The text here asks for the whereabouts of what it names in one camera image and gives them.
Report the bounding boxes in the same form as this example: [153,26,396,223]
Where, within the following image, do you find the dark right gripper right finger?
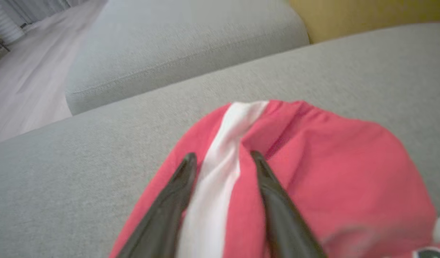
[250,150,328,258]

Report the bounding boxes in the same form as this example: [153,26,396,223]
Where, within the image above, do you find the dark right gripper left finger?
[118,152,198,258]

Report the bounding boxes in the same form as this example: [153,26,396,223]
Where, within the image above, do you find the grey sofa cushion section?
[65,0,310,116]

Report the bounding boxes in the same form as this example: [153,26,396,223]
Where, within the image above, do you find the white ribbed cylinder appliance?
[0,4,25,45]

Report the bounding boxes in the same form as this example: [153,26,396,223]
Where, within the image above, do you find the yellow wooden panel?
[290,0,440,44]

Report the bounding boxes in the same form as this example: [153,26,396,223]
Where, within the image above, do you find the red shorts with white stripe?
[109,100,437,258]

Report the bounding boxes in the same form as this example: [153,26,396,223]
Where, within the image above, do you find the grey curtain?
[3,0,71,24]

